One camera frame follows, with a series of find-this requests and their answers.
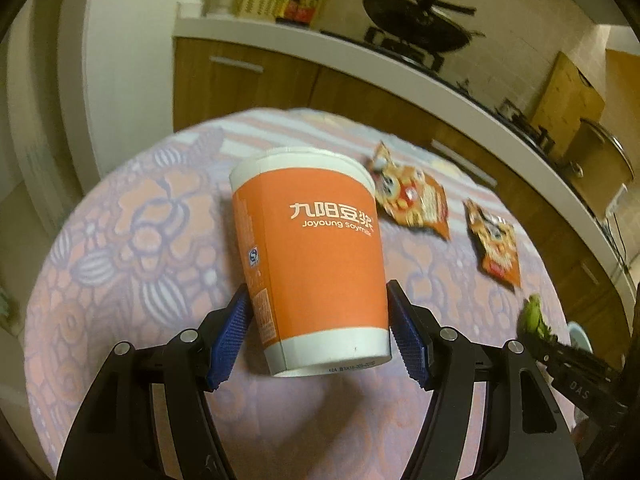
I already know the light blue plastic wastebasket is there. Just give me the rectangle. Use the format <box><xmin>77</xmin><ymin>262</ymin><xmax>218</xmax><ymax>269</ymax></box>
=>
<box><xmin>567</xmin><ymin>321</ymin><xmax>596</xmax><ymax>356</ymax></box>

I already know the wooden cutting board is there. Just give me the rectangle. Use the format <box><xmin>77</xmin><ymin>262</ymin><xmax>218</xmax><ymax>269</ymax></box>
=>
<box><xmin>531</xmin><ymin>51</ymin><xmax>606</xmax><ymax>133</ymax></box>

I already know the short metal cabinet handle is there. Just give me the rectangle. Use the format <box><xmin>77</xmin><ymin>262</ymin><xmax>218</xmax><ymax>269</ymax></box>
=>
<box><xmin>209</xmin><ymin>55</ymin><xmax>265</xmax><ymax>72</ymax></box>

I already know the small green toy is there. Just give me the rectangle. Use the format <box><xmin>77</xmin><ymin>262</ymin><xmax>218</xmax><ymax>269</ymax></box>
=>
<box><xmin>520</xmin><ymin>294</ymin><xmax>555</xmax><ymax>341</ymax></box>

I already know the long metal cabinet handle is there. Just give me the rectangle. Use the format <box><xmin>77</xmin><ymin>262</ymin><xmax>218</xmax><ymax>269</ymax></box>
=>
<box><xmin>431</xmin><ymin>139</ymin><xmax>493</xmax><ymax>183</ymax></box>

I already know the orange snack packet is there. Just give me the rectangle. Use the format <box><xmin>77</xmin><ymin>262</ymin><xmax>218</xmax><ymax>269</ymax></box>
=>
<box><xmin>369</xmin><ymin>141</ymin><xmax>452</xmax><ymax>241</ymax></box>
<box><xmin>464</xmin><ymin>198</ymin><xmax>522</xmax><ymax>289</ymax></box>

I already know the black power cable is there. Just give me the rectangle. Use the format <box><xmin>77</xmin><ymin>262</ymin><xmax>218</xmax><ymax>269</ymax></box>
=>
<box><xmin>606</xmin><ymin>210</ymin><xmax>632</xmax><ymax>277</ymax></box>

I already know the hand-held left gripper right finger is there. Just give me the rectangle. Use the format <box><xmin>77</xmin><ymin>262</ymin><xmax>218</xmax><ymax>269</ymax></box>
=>
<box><xmin>386</xmin><ymin>280</ymin><xmax>583</xmax><ymax>480</ymax></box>

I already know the black gas stove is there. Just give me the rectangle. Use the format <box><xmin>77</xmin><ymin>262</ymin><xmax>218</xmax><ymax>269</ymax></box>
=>
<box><xmin>320</xmin><ymin>27</ymin><xmax>556</xmax><ymax>153</ymax></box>

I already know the black wok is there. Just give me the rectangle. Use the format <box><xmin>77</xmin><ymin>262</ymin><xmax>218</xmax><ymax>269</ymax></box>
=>
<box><xmin>361</xmin><ymin>0</ymin><xmax>486</xmax><ymax>56</ymax></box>

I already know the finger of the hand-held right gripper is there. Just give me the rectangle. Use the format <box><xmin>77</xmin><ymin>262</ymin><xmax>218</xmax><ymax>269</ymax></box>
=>
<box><xmin>522</xmin><ymin>332</ymin><xmax>569</xmax><ymax>362</ymax></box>

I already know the steel pot on counter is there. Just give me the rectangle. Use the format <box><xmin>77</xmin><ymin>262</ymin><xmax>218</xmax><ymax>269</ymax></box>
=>
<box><xmin>560</xmin><ymin>117</ymin><xmax>637</xmax><ymax>221</ymax></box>

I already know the brown wooden kitchen cabinet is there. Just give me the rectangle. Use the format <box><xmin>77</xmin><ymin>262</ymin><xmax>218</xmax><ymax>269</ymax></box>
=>
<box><xmin>172</xmin><ymin>35</ymin><xmax>636</xmax><ymax>321</ymax></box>

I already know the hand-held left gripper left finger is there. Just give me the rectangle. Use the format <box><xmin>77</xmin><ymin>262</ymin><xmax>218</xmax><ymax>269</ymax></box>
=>
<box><xmin>56</xmin><ymin>284</ymin><xmax>251</xmax><ymax>480</ymax></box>

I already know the orange paper cup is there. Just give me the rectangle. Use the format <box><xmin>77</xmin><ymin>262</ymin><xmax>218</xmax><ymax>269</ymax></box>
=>
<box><xmin>229</xmin><ymin>146</ymin><xmax>392</xmax><ymax>378</ymax></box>

